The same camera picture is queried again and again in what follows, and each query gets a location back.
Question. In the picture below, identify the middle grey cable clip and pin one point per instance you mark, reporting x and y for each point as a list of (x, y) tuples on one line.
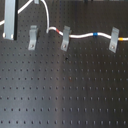
[(65, 41)]

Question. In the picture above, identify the grey cable clip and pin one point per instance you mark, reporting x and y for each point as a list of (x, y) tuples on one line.
[(65, 41), (114, 39), (33, 33)]

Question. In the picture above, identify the left grey cable clip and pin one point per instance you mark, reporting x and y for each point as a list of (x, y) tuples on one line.
[(33, 33)]

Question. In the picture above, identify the right grey cable clip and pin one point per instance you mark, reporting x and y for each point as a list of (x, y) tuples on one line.
[(114, 39)]

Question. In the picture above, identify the grey aluminium post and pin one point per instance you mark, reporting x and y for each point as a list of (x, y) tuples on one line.
[(10, 18)]

